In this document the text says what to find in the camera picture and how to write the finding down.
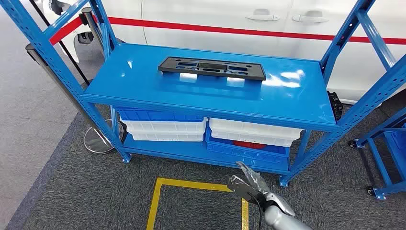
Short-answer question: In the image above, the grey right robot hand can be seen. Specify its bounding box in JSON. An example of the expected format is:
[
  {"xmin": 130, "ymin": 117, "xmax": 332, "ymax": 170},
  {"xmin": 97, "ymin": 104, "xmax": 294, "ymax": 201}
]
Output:
[{"xmin": 236, "ymin": 161, "xmax": 271, "ymax": 196}]

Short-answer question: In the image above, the black plastic frame part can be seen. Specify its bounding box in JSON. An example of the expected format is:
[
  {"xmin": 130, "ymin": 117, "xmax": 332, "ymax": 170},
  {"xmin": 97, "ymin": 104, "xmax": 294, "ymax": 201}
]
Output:
[{"xmin": 158, "ymin": 56, "xmax": 267, "ymax": 81}]

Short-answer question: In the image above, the blue metal shelf rack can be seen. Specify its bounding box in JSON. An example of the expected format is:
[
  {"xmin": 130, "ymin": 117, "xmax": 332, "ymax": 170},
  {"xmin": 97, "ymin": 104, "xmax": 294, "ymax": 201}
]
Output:
[{"xmin": 0, "ymin": 0, "xmax": 406, "ymax": 188}]

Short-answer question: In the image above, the red item in bin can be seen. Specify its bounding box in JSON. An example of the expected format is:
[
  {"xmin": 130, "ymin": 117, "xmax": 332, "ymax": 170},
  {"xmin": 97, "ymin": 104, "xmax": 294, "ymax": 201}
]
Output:
[{"xmin": 233, "ymin": 140, "xmax": 266, "ymax": 150}]

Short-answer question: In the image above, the blue wheeled metal cart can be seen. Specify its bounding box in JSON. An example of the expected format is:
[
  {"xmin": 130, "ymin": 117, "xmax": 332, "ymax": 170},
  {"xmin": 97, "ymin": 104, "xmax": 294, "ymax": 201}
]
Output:
[{"xmin": 349, "ymin": 108, "xmax": 406, "ymax": 201}]

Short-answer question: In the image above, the chrome stanchion with round base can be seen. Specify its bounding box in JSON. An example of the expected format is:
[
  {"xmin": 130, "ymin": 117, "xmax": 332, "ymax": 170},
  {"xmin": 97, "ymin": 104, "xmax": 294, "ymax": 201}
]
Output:
[{"xmin": 25, "ymin": 44, "xmax": 126, "ymax": 155}]

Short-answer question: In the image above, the white car with red stripe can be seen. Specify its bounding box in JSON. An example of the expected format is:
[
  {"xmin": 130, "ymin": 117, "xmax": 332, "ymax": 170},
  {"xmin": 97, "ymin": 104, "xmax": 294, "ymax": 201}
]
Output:
[{"xmin": 41, "ymin": 0, "xmax": 406, "ymax": 105}]

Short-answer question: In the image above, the black stanchion pole with base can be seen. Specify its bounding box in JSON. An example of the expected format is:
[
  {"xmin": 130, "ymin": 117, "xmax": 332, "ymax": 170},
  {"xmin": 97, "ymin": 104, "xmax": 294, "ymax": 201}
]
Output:
[{"xmin": 29, "ymin": 0, "xmax": 91, "ymax": 87}]

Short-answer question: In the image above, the red barrier belt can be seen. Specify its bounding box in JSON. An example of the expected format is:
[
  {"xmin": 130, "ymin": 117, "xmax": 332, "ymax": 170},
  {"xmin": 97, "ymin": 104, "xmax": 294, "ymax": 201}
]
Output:
[{"xmin": 49, "ymin": 16, "xmax": 84, "ymax": 46}]

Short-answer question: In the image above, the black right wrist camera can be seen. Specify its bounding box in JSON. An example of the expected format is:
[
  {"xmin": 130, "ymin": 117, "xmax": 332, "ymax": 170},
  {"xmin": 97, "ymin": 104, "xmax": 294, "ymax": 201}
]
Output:
[{"xmin": 227, "ymin": 175, "xmax": 267, "ymax": 207}]

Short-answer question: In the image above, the black camera cable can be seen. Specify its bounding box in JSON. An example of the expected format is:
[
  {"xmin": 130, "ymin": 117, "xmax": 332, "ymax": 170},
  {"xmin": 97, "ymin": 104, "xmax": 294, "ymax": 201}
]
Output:
[{"xmin": 257, "ymin": 198, "xmax": 265, "ymax": 230}]

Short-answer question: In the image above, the white car door handle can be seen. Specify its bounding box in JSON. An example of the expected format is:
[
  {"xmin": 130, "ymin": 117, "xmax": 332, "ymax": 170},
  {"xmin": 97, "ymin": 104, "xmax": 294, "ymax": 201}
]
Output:
[
  {"xmin": 245, "ymin": 9, "xmax": 281, "ymax": 22},
  {"xmin": 292, "ymin": 10, "xmax": 329, "ymax": 23}
]

